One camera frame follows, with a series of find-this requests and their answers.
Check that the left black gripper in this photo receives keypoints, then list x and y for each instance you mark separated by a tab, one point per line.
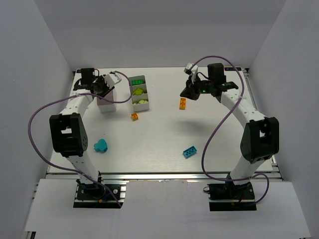
105	90

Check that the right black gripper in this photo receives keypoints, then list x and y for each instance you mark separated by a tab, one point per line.
193	88

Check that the orange 2x3 lego brick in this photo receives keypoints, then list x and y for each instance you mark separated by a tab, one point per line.
182	104

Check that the green lego brick top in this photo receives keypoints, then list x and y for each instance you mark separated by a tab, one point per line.
137	82

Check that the lime 2x3 lego brick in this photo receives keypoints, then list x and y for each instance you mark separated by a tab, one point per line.
138	91

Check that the orange small lego brick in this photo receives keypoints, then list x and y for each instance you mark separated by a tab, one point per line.
134	116

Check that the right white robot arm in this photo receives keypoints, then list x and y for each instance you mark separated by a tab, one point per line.
260	139

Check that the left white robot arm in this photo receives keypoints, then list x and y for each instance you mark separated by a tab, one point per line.
67	129

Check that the left white divided container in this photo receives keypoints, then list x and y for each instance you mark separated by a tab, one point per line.
107	103

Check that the white divided container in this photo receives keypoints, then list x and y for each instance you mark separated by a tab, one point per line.
140	99
107	103

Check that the right white divided container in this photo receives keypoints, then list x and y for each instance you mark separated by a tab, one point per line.
140	99

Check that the blue 2x3 lego brick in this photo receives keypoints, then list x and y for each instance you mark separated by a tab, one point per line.
189	152

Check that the blue heart lego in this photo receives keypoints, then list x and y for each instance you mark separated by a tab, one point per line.
101	146

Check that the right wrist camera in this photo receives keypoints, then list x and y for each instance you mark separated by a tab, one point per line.
191	70

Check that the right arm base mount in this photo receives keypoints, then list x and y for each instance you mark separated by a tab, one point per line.
228	197

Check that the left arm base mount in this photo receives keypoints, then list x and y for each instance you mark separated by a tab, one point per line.
93	196

